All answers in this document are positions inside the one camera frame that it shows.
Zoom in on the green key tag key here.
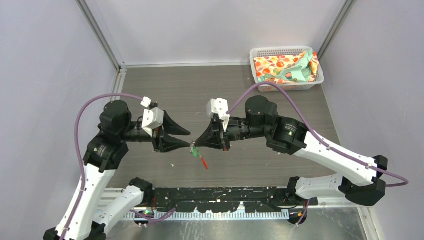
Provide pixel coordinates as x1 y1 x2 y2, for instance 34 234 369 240
190 146 200 158

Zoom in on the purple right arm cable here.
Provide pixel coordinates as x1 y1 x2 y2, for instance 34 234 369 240
226 81 410 227

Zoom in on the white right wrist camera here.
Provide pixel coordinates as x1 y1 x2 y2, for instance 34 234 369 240
206 98 230 132

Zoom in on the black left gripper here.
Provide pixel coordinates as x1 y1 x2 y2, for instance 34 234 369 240
121 109 192 151

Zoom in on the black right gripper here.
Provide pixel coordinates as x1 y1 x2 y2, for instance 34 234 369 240
194 116 269 152

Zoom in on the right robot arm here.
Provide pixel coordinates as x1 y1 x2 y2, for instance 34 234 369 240
194 95 388 207

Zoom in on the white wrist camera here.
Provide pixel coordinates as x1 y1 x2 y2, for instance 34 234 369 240
206 98 230 132
140 96 165 137

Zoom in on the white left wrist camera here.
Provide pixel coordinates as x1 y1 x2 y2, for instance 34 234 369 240
140 96 165 137

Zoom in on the white plastic basket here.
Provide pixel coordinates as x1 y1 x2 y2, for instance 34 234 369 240
249 46 325 91

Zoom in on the colourful patterned cloth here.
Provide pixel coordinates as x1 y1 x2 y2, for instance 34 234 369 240
253 50 320 84

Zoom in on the red key tag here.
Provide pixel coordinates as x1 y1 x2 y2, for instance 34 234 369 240
200 156 209 170

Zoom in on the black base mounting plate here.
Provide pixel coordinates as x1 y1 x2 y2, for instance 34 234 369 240
140 186 307 213

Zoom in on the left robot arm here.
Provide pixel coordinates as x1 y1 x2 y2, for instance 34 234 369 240
43 100 190 240

